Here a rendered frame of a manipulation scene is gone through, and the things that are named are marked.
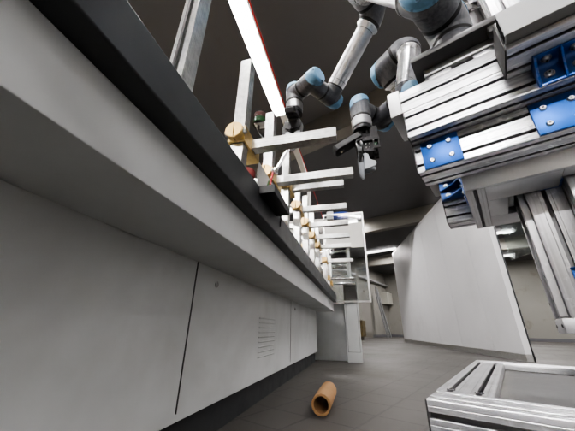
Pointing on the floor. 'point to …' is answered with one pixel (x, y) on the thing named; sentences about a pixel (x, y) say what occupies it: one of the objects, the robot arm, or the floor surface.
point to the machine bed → (130, 329)
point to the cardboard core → (323, 398)
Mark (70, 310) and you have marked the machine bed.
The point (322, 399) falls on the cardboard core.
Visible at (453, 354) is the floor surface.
